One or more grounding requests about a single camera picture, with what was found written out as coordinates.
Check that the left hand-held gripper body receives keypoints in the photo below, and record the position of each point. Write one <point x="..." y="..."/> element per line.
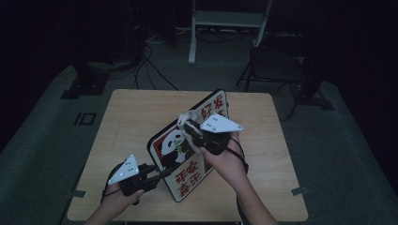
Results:
<point x="137" y="182"/>

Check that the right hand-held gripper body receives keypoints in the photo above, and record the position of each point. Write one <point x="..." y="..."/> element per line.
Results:
<point x="212" y="140"/>

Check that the panda picture board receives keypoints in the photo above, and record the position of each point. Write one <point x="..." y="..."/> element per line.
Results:
<point x="175" y="162"/>

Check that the person's left hand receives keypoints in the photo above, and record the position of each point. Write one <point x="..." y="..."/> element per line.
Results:
<point x="120" y="200"/>

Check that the person's right hand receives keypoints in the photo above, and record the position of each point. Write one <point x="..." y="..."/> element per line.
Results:
<point x="226" y="165"/>

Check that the grey tape strip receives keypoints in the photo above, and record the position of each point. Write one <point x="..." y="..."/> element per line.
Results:
<point x="299" y="191"/>
<point x="79" y="193"/>

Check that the black folding chair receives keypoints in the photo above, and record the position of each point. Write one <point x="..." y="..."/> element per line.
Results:
<point x="275" y="67"/>

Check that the black stand base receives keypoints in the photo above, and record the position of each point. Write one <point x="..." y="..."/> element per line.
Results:
<point x="313" y="93"/>
<point x="89" y="82"/>

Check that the dark equipment rack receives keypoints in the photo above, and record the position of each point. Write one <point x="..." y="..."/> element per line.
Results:
<point x="136" y="31"/>

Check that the white metal stand frame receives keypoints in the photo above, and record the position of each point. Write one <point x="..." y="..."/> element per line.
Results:
<point x="228" y="18"/>

